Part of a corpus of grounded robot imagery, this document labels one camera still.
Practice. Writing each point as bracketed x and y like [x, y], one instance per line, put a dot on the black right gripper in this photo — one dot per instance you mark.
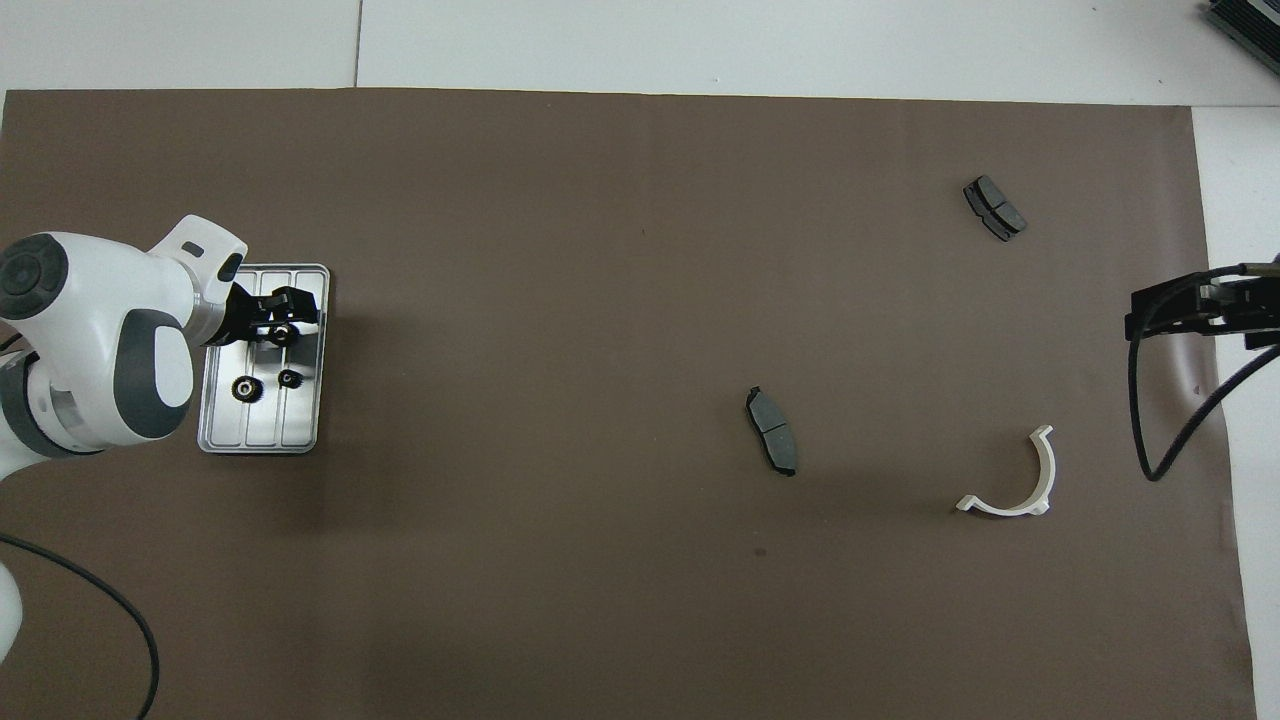
[1255, 305]

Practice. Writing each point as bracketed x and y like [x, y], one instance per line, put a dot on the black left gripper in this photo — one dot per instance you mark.
[243, 318]

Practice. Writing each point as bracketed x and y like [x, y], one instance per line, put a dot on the large black bearing gear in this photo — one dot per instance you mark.
[283, 335]
[247, 389]

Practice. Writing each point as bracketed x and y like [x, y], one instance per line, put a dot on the small black bearing gear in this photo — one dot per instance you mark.
[289, 378]

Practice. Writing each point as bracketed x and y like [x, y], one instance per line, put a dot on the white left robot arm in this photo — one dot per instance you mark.
[90, 300]

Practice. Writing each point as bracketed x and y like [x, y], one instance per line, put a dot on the silver metal tray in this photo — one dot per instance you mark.
[300, 420]

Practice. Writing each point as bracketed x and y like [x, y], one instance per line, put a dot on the short grey brake pad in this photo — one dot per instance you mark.
[995, 208]

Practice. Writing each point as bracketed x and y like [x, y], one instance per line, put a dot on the dark ribbed metal device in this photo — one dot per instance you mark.
[1245, 28]

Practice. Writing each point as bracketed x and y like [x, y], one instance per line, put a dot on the brown table mat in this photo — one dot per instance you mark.
[600, 200]

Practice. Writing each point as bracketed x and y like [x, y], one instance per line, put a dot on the long grey brake pad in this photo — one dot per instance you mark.
[771, 431]

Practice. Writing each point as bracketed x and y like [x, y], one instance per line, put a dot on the white curved plastic bracket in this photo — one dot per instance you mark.
[1043, 480]

